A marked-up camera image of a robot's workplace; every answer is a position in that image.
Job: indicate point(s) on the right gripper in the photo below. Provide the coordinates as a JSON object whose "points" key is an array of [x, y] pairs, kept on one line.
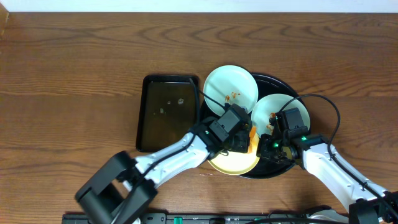
{"points": [[267, 148]]}

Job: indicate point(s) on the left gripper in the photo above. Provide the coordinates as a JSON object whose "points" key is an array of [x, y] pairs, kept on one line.
{"points": [[241, 142]]}

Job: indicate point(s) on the light blue plate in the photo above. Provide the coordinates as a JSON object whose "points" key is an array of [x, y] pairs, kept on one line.
{"points": [[271, 104], [233, 85]]}

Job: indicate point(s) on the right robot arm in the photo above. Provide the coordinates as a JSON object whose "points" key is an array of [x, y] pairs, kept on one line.
{"points": [[365, 201]]}

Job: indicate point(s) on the orange green scrub sponge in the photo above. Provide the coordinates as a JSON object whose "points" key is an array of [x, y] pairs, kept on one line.
{"points": [[253, 141]]}

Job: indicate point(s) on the black rectangular water tray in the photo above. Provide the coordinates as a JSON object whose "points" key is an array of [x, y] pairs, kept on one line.
{"points": [[168, 110]]}

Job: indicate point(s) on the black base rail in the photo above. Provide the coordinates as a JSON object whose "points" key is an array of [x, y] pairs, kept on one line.
{"points": [[162, 218]]}

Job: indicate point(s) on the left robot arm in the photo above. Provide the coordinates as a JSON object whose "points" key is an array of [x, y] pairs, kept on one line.
{"points": [[123, 187]]}

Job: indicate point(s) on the yellow plate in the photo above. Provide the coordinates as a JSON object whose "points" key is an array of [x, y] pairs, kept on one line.
{"points": [[235, 163]]}

